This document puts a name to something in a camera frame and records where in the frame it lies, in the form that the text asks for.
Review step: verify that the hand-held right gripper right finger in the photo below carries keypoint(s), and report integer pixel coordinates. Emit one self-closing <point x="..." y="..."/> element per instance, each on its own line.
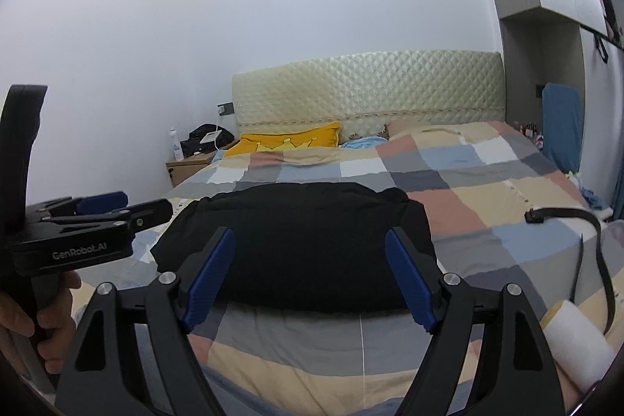
<point x="409" y="279"/>

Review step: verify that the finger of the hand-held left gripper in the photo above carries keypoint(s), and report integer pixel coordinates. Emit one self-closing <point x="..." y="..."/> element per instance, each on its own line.
<point x="105" y="200"/>
<point x="146" y="212"/>

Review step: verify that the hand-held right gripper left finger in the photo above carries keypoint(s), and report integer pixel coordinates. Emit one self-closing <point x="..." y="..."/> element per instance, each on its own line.
<point x="209" y="279"/>

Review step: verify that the black garment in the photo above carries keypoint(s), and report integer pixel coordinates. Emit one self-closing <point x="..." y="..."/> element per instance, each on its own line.
<point x="302" y="240"/>

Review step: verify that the blue and white clothes pile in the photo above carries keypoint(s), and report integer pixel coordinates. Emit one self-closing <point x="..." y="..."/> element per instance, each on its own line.
<point x="592" y="196"/>

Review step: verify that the person's left hand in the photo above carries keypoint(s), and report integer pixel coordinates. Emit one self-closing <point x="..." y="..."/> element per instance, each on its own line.
<point x="58" y="323"/>

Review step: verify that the wooden nightstand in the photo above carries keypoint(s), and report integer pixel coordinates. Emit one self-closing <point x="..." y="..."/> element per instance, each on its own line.
<point x="187" y="168"/>

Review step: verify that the clear plastic bottle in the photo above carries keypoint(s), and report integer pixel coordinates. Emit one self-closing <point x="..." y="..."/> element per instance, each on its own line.
<point x="175" y="145"/>

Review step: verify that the black bag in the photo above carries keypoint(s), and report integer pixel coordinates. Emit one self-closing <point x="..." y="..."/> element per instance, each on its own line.
<point x="197" y="135"/>

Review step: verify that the white flat device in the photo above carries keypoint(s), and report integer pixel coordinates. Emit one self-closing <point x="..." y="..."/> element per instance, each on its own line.
<point x="213" y="137"/>

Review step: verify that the checkered bedspread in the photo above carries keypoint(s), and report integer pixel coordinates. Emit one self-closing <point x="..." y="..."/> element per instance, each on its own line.
<point x="487" y="196"/>

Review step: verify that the light blue cloth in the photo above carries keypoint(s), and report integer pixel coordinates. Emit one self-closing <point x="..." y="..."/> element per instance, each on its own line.
<point x="363" y="143"/>

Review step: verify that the yellow pillow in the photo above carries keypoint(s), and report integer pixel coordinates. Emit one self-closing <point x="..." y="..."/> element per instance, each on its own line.
<point x="292" y="138"/>

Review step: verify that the black belt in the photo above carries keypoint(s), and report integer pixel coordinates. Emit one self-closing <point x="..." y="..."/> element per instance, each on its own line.
<point x="560" y="214"/>

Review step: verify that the white paper roll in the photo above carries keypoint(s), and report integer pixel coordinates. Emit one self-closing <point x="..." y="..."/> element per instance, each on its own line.
<point x="575" y="338"/>

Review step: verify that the row of small bottles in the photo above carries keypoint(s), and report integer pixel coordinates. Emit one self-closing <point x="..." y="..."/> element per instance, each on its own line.
<point x="530" y="130"/>

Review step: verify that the cream quilted headboard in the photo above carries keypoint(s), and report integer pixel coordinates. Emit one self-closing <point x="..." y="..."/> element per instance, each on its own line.
<point x="365" y="89"/>

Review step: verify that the blue towel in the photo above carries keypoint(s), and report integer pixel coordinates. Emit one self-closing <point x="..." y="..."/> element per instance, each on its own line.
<point x="560" y="128"/>

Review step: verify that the black hanger hook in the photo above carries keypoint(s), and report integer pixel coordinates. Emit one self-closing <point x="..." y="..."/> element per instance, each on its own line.
<point x="600" y="45"/>

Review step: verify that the wall socket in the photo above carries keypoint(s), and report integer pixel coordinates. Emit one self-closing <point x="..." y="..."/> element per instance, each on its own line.
<point x="225" y="109"/>

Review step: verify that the dark wall switch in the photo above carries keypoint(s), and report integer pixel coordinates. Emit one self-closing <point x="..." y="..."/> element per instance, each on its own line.
<point x="538" y="90"/>

